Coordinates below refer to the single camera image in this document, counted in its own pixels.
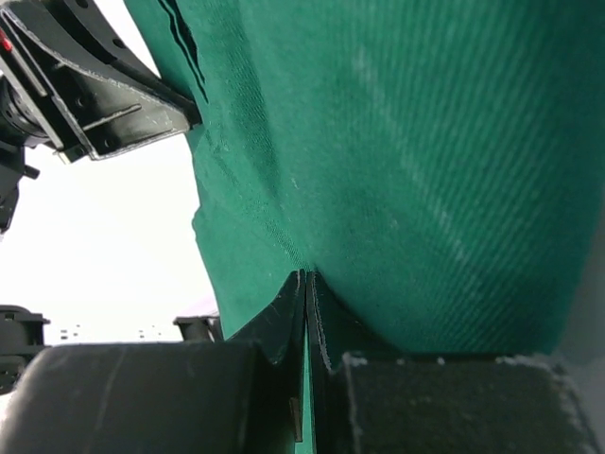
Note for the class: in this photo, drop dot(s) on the dark green surgical cloth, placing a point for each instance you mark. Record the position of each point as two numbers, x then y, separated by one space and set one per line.
439 163

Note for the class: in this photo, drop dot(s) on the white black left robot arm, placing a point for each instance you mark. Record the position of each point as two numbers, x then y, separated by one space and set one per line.
9 189

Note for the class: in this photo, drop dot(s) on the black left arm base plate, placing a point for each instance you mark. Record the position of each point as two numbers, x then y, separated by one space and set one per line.
22 339

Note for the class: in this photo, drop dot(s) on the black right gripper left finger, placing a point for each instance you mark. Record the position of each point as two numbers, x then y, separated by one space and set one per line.
240 395

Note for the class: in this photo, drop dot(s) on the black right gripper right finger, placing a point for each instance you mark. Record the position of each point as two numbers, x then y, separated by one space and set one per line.
370 397

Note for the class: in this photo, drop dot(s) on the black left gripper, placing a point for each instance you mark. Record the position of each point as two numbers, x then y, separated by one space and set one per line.
69 82

